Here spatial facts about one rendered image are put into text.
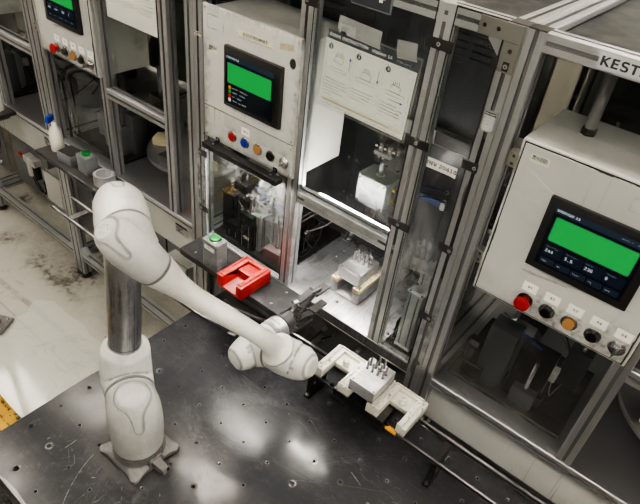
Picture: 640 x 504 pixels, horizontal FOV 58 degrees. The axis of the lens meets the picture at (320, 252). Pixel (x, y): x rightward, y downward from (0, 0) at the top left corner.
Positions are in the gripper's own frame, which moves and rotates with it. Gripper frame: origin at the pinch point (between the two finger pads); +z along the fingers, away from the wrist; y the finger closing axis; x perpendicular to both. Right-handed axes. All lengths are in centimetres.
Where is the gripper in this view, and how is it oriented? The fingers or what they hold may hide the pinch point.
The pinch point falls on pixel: (320, 297)
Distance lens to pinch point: 203.3
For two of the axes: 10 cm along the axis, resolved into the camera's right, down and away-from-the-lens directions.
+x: -7.7, -4.5, 4.5
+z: 6.3, -4.2, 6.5
